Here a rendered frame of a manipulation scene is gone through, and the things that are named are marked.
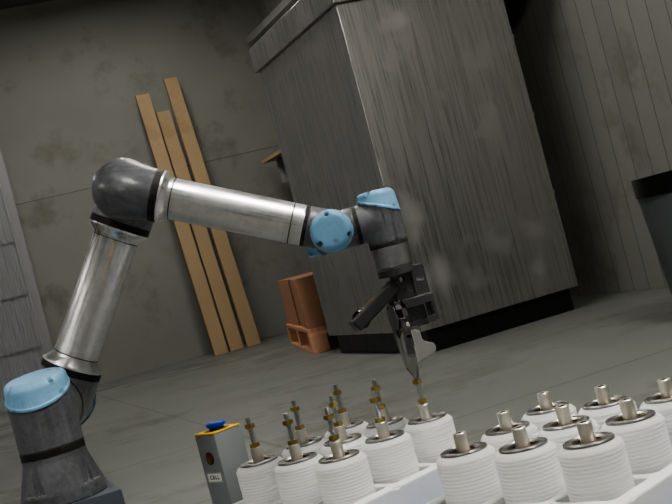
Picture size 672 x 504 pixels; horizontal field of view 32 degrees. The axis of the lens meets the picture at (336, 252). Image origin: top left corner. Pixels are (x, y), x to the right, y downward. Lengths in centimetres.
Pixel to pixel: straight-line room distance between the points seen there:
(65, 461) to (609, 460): 96
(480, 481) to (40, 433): 78
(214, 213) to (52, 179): 818
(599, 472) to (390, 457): 55
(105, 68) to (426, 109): 514
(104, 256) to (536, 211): 397
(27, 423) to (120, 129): 833
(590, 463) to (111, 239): 101
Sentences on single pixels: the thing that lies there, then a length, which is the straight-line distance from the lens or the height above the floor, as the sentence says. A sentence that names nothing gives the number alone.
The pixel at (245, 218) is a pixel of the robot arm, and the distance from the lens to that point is 207.
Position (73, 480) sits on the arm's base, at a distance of 212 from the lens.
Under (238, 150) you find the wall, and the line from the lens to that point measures 1054.
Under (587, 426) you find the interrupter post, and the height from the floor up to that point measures 27.
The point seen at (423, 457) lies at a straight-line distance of 222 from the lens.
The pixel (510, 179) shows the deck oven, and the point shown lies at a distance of 592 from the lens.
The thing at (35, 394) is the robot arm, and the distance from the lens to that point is 211.
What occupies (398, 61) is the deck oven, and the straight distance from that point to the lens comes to 578.
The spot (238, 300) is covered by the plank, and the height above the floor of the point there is 40.
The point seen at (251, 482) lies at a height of 22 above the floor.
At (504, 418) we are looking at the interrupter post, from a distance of 194.
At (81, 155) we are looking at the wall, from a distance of 1029.
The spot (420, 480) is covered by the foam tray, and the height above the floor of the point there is 17.
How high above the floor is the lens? 61
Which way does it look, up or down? level
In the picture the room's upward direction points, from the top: 15 degrees counter-clockwise
